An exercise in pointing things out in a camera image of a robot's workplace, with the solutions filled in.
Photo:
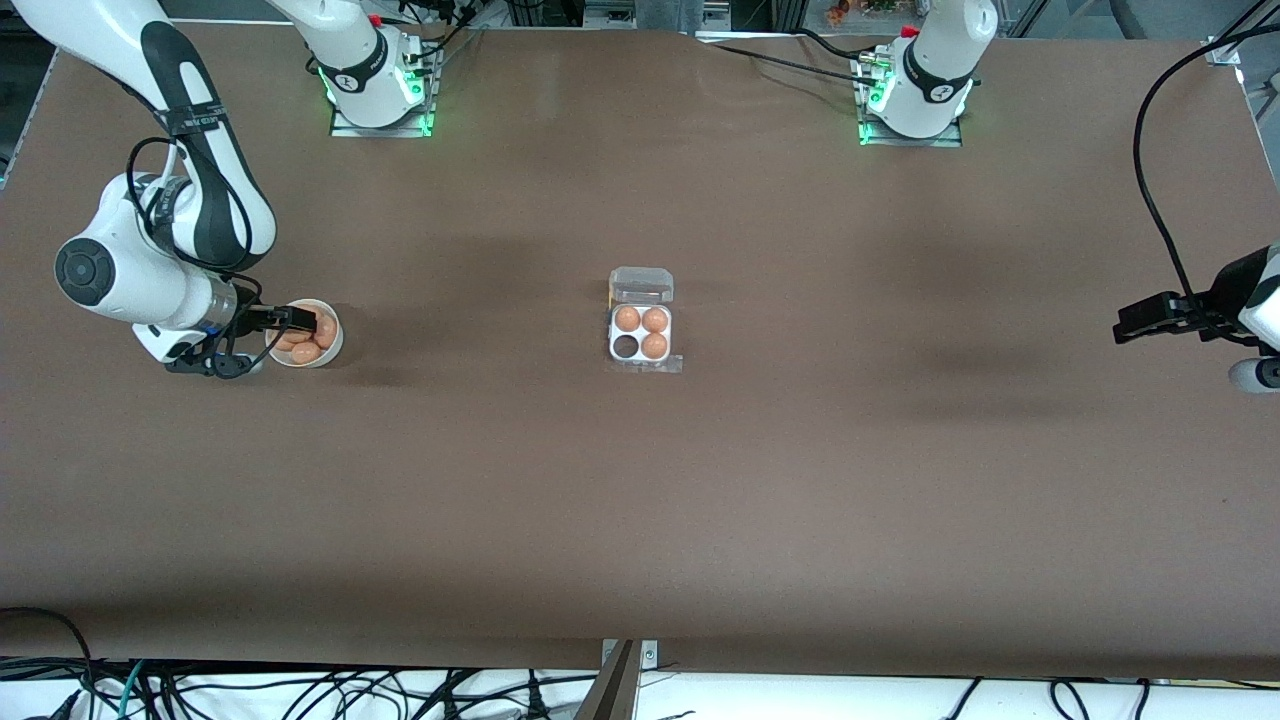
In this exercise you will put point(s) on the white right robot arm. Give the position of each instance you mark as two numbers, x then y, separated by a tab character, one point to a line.
110	280

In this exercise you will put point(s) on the clear plastic egg carton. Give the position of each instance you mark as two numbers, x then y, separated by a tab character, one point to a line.
640	285

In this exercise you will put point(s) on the metal table corner bracket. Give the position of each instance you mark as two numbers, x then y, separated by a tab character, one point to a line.
1222	50

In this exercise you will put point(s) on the dark slanted pole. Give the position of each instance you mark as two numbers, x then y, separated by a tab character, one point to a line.
610	695

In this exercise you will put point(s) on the brown table cover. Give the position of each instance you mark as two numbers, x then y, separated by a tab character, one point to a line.
800	500

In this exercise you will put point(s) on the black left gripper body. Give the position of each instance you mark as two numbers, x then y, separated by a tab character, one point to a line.
1222	296

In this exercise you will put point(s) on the small metal table bracket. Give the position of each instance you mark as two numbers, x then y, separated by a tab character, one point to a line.
650	655

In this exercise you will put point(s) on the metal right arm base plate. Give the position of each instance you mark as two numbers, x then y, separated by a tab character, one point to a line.
400	131

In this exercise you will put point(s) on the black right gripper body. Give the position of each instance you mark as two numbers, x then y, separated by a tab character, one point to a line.
252	319

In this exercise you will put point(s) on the person in grey trousers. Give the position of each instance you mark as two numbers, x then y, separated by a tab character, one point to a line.
670	15

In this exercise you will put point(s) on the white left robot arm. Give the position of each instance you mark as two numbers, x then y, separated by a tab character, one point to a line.
930	80

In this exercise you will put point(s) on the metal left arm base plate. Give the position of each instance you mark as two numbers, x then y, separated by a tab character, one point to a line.
940	141

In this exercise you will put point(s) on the white round bowl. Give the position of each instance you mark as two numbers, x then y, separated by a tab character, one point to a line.
330	356

